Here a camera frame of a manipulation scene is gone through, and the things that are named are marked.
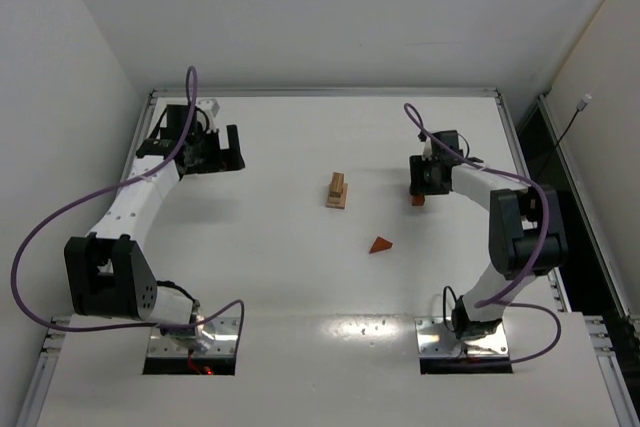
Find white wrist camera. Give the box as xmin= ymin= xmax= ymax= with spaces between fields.
xmin=418 ymin=133 xmax=433 ymax=160
xmin=196 ymin=98 xmax=220 ymax=131

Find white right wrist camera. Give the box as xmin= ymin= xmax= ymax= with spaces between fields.
xmin=418 ymin=133 xmax=433 ymax=160

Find metal base plate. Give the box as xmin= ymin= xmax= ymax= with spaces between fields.
xmin=146 ymin=316 xmax=242 ymax=359
xmin=414 ymin=316 xmax=509 ymax=361

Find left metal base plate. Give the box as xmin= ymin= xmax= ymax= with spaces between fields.
xmin=146 ymin=316 xmax=242 ymax=359

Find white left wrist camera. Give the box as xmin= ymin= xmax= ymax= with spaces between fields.
xmin=196 ymin=98 xmax=220 ymax=131

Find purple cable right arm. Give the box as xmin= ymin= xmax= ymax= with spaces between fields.
xmin=402 ymin=102 xmax=562 ymax=365

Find red wire under base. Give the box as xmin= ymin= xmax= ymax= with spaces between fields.
xmin=186 ymin=350 xmax=216 ymax=376

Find aluminium table frame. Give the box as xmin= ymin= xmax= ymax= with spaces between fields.
xmin=39 ymin=93 xmax=620 ymax=426

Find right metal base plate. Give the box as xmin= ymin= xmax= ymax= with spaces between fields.
xmin=414 ymin=316 xmax=509 ymax=361

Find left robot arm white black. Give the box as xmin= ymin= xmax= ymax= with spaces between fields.
xmin=64 ymin=98 xmax=245 ymax=336

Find black cable white connector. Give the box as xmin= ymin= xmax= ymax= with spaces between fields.
xmin=542 ymin=93 xmax=592 ymax=169

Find reddish-brown arch wood block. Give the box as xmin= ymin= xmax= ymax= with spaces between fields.
xmin=411 ymin=195 xmax=425 ymax=206

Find reddish-brown triangular wood block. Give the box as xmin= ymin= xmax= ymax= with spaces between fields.
xmin=369 ymin=236 xmax=393 ymax=254

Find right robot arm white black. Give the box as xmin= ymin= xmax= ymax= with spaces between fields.
xmin=409 ymin=130 xmax=569 ymax=339

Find light wood rectangular block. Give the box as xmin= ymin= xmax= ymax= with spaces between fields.
xmin=337 ymin=183 xmax=348 ymax=210

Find light wood cylinder block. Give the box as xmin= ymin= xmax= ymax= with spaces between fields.
xmin=329 ymin=172 xmax=344 ymax=192

